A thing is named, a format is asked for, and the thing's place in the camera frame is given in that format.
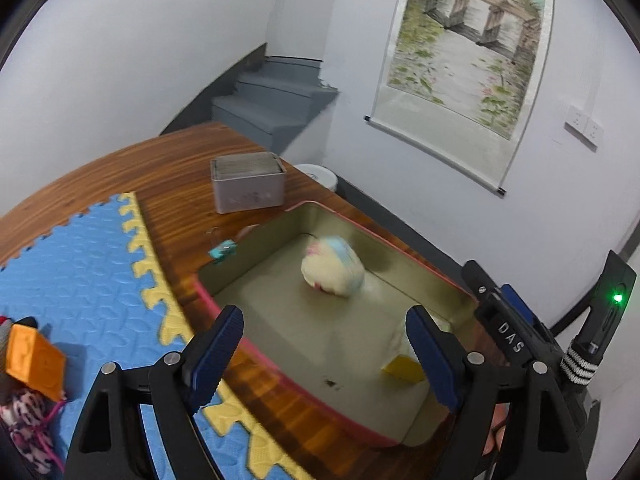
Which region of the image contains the pastel plush ball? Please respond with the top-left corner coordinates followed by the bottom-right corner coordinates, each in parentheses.
top-left (300, 236), bottom-right (364, 297)

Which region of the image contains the blue foam puzzle mat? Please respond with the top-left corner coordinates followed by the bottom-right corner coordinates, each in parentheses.
top-left (1, 193), bottom-right (313, 479)

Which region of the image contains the hanging landscape scroll painting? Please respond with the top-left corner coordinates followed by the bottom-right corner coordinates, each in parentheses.
top-left (366, 0), bottom-right (554, 196)

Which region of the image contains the teal small clip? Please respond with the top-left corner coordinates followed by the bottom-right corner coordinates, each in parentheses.
top-left (208, 240), bottom-right (236, 263)

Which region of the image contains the grey metal tin box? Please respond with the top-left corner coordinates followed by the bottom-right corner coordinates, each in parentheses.
top-left (210, 152), bottom-right (286, 214)

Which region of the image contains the red-rimmed metal tray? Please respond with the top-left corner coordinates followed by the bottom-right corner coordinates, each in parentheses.
top-left (196, 202), bottom-right (476, 448)

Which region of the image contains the orange embossed square mould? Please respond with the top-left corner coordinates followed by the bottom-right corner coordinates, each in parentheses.
top-left (6, 324), bottom-right (66, 402)

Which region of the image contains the white wall socket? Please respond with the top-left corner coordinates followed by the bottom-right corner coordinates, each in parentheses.
top-left (565, 105), bottom-right (604, 148)

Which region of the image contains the pink leopard fabric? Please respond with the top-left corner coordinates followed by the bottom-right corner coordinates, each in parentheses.
top-left (1, 388), bottom-right (66, 476)

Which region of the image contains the grey staircase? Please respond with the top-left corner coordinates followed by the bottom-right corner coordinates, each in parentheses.
top-left (163, 44), bottom-right (338, 154)

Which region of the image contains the yellow small block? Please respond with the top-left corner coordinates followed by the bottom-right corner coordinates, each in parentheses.
top-left (382, 354), bottom-right (426, 385)

